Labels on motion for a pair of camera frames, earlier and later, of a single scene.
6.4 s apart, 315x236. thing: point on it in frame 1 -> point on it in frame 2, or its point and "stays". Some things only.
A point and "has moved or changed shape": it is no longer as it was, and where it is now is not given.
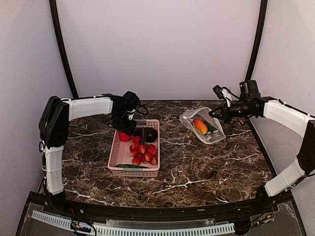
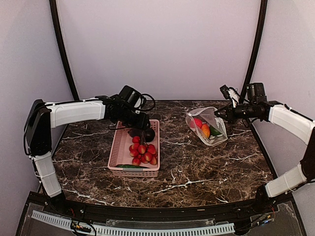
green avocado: (210, 128) -> (213, 131)
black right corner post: (259, 40) stays
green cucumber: (132, 166) stays
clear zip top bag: (201, 122) has moved or changed shape
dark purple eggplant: (147, 134) stays
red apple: (124, 137) -> (198, 122)
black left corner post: (53, 7) stays
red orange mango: (200, 125) has moved or changed shape
